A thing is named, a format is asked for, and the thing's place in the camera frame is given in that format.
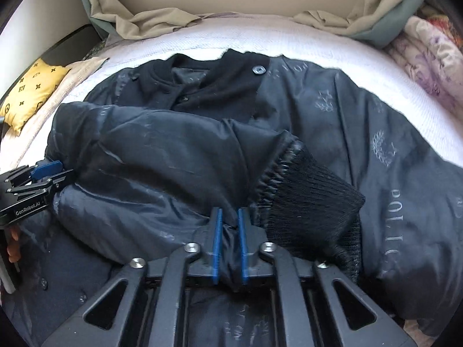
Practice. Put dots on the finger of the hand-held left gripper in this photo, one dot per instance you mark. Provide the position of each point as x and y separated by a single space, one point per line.
59 180
49 169

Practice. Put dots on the dark bedside cabinet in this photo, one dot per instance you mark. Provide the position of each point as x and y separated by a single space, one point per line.
68 47

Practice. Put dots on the person's left hand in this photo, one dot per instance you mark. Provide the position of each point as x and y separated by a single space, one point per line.
14 245

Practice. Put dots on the yellow patterned pillow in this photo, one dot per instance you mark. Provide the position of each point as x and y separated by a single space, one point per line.
29 90

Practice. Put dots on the black bomber jacket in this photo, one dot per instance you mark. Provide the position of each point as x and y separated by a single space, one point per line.
162 151

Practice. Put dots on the white textured bedsheet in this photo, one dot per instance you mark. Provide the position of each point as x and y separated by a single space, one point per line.
224 38

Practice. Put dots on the beige towel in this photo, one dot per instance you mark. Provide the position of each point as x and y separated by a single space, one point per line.
70 81

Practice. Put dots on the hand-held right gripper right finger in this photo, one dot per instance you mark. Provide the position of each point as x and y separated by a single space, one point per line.
241 245

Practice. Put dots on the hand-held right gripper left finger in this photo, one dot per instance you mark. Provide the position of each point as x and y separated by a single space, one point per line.
217 245

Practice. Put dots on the purple floral quilt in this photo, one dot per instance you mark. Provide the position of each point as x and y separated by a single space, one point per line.
427 58

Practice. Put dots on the beige green-lined curtain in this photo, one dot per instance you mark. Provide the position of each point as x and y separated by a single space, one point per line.
361 14
123 11

